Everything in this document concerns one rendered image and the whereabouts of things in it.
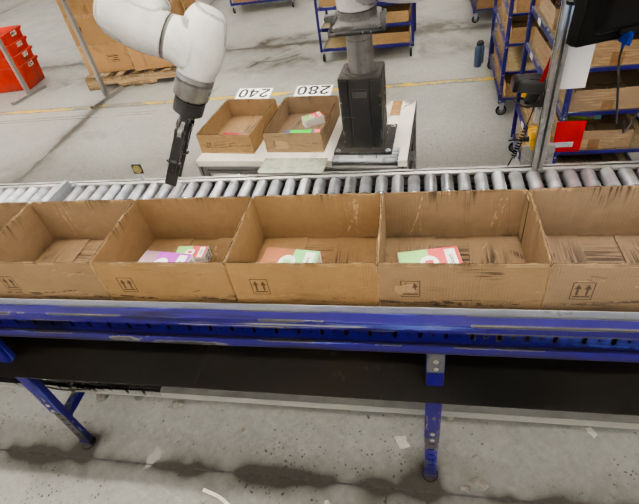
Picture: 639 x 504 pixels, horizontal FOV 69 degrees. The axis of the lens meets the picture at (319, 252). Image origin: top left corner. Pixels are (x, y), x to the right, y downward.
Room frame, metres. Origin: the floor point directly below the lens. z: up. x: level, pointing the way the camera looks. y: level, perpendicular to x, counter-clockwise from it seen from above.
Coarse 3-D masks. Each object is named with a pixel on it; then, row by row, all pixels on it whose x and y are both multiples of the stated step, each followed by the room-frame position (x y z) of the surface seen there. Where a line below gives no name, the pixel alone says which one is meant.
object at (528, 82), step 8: (512, 80) 1.58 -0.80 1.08; (520, 80) 1.54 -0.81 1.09; (528, 80) 1.53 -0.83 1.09; (536, 80) 1.53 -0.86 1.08; (512, 88) 1.55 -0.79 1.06; (520, 88) 1.54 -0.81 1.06; (528, 88) 1.53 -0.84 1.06; (536, 88) 1.52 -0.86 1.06; (544, 88) 1.51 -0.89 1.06; (528, 96) 1.54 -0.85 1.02; (536, 96) 1.53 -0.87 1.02
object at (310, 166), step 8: (312, 160) 1.84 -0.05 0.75; (320, 160) 1.82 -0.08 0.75; (264, 168) 1.84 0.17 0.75; (272, 168) 1.83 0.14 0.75; (280, 168) 1.82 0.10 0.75; (288, 168) 1.81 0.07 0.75; (296, 168) 1.79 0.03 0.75; (304, 168) 1.78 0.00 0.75; (312, 168) 1.77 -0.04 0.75; (320, 168) 1.76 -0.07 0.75
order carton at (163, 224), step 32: (128, 224) 1.21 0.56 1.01; (160, 224) 1.27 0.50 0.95; (192, 224) 1.24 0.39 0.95; (224, 224) 1.21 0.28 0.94; (96, 256) 1.04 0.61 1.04; (128, 256) 1.14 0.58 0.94; (224, 256) 1.12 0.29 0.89; (128, 288) 0.99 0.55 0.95; (160, 288) 0.96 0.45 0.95; (192, 288) 0.94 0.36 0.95; (224, 288) 0.91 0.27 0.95
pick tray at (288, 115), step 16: (304, 96) 2.31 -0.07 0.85; (320, 96) 2.28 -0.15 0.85; (336, 96) 2.25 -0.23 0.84; (288, 112) 2.33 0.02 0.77; (304, 112) 2.31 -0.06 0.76; (336, 112) 2.17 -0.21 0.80; (272, 128) 2.10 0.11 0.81; (288, 128) 2.17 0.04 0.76; (304, 128) 2.14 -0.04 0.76; (320, 128) 2.11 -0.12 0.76; (272, 144) 1.97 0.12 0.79; (288, 144) 1.95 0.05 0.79; (304, 144) 1.92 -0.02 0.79; (320, 144) 1.89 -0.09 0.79
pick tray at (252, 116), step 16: (224, 112) 2.39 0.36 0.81; (240, 112) 2.43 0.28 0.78; (256, 112) 2.39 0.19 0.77; (272, 112) 2.27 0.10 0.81; (208, 128) 2.21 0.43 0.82; (224, 128) 2.31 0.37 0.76; (240, 128) 2.27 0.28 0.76; (256, 128) 2.07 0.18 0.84; (208, 144) 2.08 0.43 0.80; (224, 144) 2.05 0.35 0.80; (240, 144) 2.01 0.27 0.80; (256, 144) 2.04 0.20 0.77
